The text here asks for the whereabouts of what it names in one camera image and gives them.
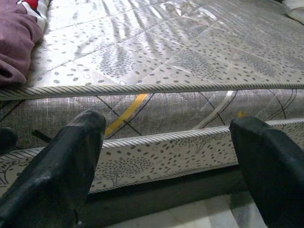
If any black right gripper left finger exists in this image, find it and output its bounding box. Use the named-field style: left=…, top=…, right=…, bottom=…
left=0, top=109, right=107, bottom=228

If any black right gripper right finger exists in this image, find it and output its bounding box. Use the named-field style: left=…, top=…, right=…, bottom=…
left=229, top=115, right=304, bottom=228

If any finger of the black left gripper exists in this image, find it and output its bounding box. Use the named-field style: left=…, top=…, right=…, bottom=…
left=0, top=127, right=19, bottom=155

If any pink cartoon mouse blanket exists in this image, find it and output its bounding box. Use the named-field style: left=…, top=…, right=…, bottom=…
left=0, top=0, right=52, bottom=86

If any patterned bed base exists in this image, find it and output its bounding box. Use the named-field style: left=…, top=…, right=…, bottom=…
left=0, top=117, right=304, bottom=194

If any grey white quilted mattress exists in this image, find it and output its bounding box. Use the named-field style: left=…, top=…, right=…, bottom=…
left=0, top=0, right=304, bottom=141

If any white pillow with green print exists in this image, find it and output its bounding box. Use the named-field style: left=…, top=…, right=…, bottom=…
left=284, top=0, right=304, bottom=26

